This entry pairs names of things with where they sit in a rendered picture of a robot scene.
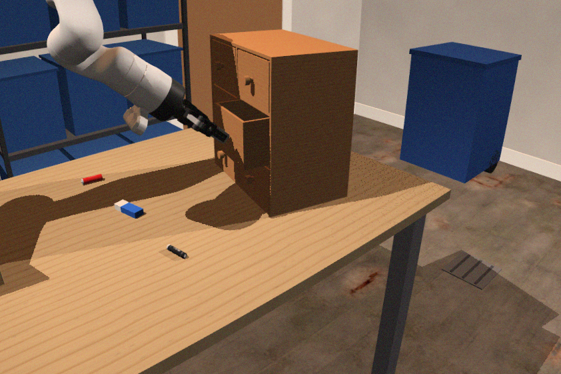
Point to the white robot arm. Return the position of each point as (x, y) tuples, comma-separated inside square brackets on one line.
[(76, 45)]

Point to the small orange wooden chest of drawers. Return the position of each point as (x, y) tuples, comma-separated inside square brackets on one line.
[(312, 93)]

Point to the black aaa battery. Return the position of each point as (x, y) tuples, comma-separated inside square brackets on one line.
[(176, 251)]

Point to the blue and white eraser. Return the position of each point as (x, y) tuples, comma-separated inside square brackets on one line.
[(129, 209)]

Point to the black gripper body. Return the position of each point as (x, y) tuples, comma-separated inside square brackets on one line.
[(172, 104)]

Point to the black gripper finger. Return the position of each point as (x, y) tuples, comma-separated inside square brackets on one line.
[(205, 127), (185, 102)]

